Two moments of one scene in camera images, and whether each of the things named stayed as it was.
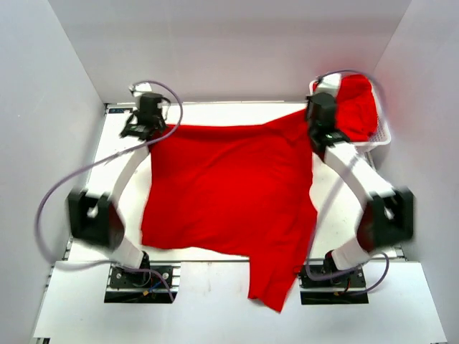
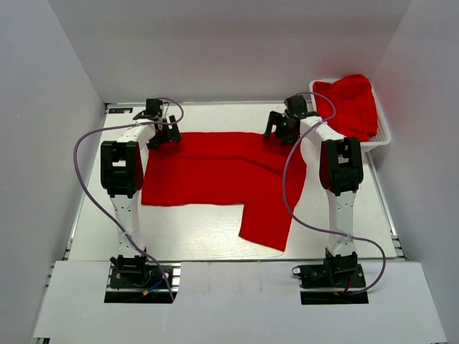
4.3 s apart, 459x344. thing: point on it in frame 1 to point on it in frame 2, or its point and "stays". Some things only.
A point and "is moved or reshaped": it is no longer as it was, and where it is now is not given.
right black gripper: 308,98 to 277,118
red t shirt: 242,192 is moved or reshaped
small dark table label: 119,110 stays
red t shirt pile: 356,114 stays
